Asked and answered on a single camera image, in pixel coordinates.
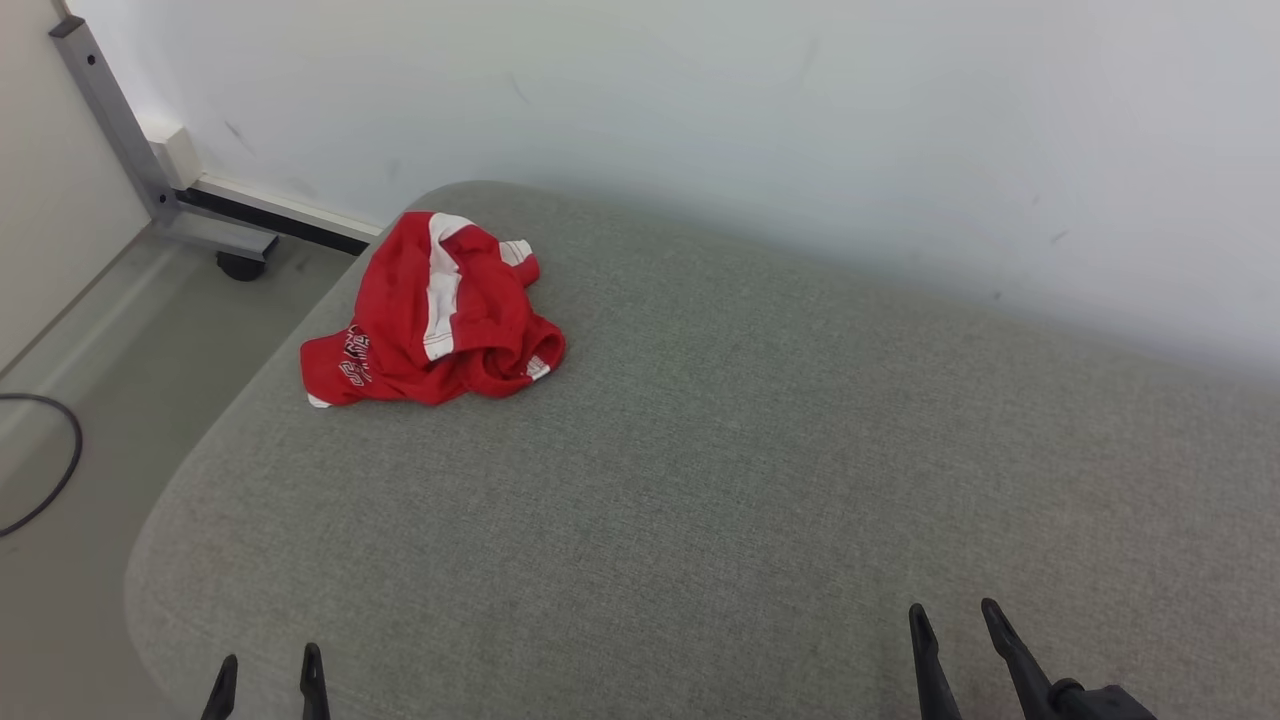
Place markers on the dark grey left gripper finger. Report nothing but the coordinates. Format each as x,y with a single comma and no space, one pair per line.
314,695
220,700

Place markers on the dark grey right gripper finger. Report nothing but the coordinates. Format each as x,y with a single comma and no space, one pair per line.
932,680
1025,680

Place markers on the red white-striped shorts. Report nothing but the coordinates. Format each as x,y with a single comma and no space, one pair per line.
400,330

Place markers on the black caster wheel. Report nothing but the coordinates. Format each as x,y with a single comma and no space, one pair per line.
241,267

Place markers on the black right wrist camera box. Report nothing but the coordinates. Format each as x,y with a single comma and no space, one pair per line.
1110,705

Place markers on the white wall baseboard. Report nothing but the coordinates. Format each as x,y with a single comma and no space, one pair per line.
280,205

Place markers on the white plastic wall box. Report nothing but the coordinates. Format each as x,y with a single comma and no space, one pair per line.
172,155

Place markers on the grey metal frame leg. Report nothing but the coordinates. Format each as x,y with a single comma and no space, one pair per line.
115,115

